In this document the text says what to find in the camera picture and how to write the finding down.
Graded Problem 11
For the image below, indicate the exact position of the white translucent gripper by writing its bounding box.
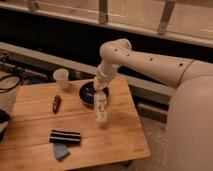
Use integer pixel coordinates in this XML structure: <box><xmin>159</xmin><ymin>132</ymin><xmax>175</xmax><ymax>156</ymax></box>
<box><xmin>93</xmin><ymin>76</ymin><xmax>111</xmax><ymax>93</ymax></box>

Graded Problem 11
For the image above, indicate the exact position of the white lotion bottle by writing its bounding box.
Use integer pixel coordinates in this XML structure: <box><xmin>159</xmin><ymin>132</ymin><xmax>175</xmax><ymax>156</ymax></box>
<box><xmin>94</xmin><ymin>91</ymin><xmax>107</xmax><ymax>126</ymax></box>

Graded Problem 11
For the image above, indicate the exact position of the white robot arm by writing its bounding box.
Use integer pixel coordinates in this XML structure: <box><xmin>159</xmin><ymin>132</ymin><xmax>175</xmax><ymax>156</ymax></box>
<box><xmin>95</xmin><ymin>39</ymin><xmax>213</xmax><ymax>171</ymax></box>

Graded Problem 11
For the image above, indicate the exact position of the dark blue bowl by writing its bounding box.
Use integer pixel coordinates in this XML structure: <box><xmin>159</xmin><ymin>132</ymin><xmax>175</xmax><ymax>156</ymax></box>
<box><xmin>78</xmin><ymin>80</ymin><xmax>110</xmax><ymax>107</ymax></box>

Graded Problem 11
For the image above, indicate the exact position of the translucent plastic cup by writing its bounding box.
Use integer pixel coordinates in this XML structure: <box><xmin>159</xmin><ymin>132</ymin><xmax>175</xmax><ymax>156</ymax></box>
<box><xmin>53</xmin><ymin>69</ymin><xmax>69</xmax><ymax>90</ymax></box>

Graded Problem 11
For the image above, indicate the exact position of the small red brown object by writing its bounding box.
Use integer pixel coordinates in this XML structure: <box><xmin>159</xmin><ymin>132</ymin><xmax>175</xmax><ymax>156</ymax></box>
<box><xmin>52</xmin><ymin>95</ymin><xmax>61</xmax><ymax>114</ymax></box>

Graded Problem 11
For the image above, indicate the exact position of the wooden board table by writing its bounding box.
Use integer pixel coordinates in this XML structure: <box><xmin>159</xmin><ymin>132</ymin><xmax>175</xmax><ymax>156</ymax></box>
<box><xmin>0</xmin><ymin>77</ymin><xmax>150</xmax><ymax>171</ymax></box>

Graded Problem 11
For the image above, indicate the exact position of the black white striped block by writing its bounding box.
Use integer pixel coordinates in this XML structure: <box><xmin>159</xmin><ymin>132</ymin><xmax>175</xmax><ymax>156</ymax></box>
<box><xmin>49</xmin><ymin>130</ymin><xmax>81</xmax><ymax>144</ymax></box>

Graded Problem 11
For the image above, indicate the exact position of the dark object at left edge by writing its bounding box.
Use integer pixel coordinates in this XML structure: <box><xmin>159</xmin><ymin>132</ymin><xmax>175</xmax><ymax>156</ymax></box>
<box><xmin>0</xmin><ymin>109</ymin><xmax>10</xmax><ymax>142</ymax></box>

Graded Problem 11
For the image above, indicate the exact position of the metal window bracket middle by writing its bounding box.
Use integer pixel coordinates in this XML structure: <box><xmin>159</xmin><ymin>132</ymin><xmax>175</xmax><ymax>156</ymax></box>
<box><xmin>98</xmin><ymin>0</ymin><xmax>108</xmax><ymax>24</ymax></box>

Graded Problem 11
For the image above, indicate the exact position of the metal window bracket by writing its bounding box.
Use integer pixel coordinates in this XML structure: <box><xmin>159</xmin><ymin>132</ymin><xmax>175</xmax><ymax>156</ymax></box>
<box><xmin>98</xmin><ymin>0</ymin><xmax>108</xmax><ymax>24</ymax></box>
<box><xmin>157</xmin><ymin>0</ymin><xmax>176</xmax><ymax>35</ymax></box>
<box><xmin>26</xmin><ymin>0</ymin><xmax>39</xmax><ymax>11</ymax></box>

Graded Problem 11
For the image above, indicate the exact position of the black cable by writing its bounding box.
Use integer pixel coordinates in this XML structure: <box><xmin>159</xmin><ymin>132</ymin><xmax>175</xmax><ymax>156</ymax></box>
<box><xmin>0</xmin><ymin>73</ymin><xmax>23</xmax><ymax>95</ymax></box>

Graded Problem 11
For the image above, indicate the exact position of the metal window bracket left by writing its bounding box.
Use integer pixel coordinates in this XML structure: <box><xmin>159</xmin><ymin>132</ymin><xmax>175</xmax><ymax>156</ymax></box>
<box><xmin>26</xmin><ymin>0</ymin><xmax>39</xmax><ymax>11</ymax></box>

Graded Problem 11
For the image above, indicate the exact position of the metal window bracket right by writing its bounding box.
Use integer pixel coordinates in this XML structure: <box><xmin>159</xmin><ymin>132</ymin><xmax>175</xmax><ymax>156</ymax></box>
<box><xmin>157</xmin><ymin>0</ymin><xmax>176</xmax><ymax>35</ymax></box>

